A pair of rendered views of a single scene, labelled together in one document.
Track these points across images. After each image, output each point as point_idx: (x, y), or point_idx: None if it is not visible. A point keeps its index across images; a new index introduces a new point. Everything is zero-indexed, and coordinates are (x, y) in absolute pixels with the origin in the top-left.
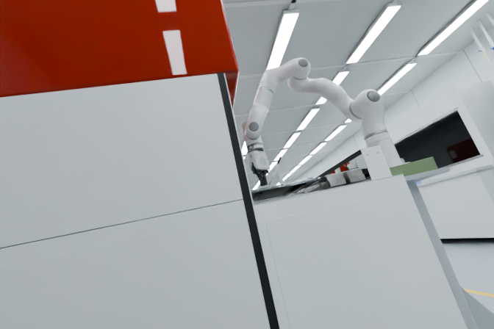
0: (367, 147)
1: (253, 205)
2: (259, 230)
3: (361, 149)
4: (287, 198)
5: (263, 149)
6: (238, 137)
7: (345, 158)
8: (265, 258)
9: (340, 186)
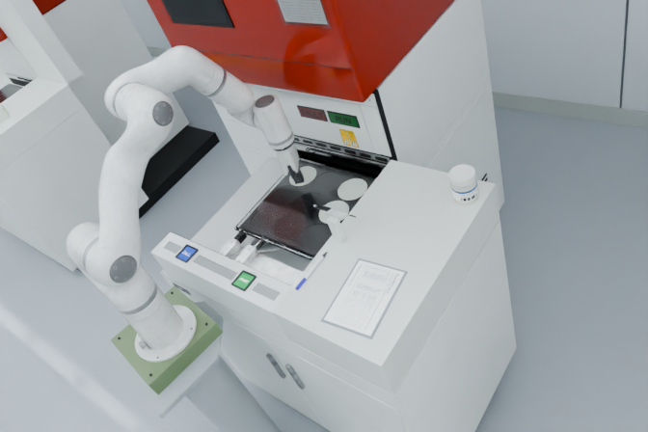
0: (162, 292)
1: (238, 150)
2: (244, 162)
3: (170, 232)
4: (245, 182)
5: (274, 148)
6: (219, 114)
7: (197, 243)
8: (250, 174)
9: (210, 219)
